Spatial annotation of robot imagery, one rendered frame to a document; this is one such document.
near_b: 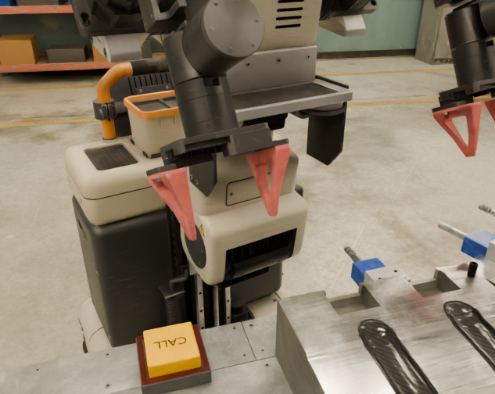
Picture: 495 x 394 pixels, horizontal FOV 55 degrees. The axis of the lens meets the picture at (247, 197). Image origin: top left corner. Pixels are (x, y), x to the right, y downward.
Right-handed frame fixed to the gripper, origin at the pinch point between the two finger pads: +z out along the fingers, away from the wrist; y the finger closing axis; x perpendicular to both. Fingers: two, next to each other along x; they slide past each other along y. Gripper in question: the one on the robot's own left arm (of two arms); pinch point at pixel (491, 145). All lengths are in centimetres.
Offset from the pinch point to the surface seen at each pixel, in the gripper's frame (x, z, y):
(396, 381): -10.4, 18.2, -34.8
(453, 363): -12.0, 18.6, -28.6
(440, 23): 334, -111, 418
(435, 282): -1.7, 14.9, -18.1
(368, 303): -0.8, 14.2, -28.6
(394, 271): 4.7, 13.9, -18.7
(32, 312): 157, 32, -65
